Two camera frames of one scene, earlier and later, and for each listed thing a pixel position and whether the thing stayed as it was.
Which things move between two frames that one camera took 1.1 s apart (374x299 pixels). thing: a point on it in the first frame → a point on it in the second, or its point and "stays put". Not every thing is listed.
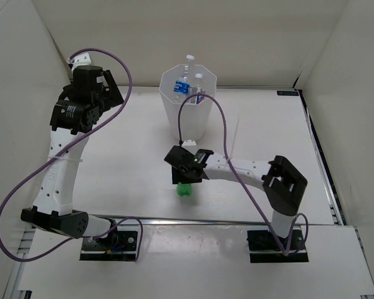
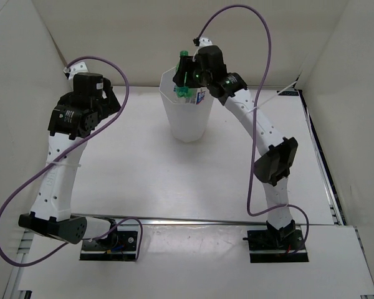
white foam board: (199, 262) stays put
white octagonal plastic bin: (195, 119) stays put
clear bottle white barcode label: (196, 89) stays put
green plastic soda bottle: (184, 189) → (182, 91)
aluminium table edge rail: (213, 220) stays put
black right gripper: (177, 177) → (178, 78)
